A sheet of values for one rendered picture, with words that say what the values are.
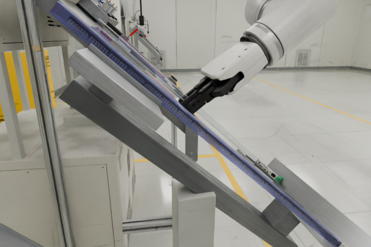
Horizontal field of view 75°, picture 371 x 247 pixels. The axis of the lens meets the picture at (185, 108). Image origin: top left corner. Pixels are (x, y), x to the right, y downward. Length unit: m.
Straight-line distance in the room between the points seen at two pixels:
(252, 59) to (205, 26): 7.25
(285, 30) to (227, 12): 7.41
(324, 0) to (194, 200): 0.40
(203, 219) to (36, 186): 0.81
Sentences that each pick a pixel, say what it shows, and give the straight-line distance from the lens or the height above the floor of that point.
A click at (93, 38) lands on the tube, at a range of 0.21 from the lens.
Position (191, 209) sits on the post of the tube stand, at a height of 0.80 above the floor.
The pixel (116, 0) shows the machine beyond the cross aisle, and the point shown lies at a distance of 4.47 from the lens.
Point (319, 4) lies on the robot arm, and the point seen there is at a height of 1.10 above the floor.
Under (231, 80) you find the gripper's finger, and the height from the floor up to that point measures 0.98.
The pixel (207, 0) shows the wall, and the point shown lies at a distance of 7.75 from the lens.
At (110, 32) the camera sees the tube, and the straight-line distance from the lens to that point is 0.43.
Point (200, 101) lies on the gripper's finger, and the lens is 0.44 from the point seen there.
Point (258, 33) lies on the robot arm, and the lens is 0.46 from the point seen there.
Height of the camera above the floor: 1.05
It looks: 16 degrees down
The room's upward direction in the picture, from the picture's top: straight up
